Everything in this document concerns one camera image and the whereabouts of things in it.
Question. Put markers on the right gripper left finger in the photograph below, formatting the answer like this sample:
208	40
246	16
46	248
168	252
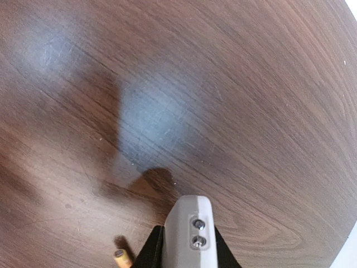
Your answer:
150	256

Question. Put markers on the orange AA battery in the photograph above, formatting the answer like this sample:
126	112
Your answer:
122	259

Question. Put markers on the white remote control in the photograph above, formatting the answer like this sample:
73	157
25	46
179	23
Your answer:
189	238

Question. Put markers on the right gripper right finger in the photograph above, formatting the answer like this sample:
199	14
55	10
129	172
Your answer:
225	257

